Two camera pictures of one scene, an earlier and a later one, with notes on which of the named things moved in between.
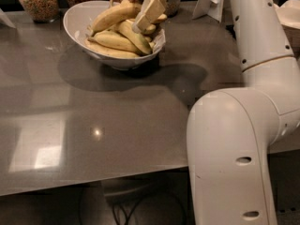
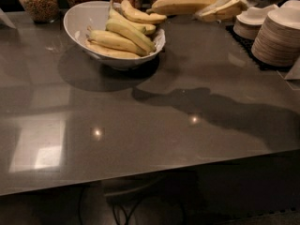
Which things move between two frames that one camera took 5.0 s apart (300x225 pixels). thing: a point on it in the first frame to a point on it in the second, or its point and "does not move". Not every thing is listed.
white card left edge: (4, 20) does not move
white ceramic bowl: (79, 19) does not move
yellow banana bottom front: (112, 52) does not move
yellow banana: (128, 7) to (185, 4)
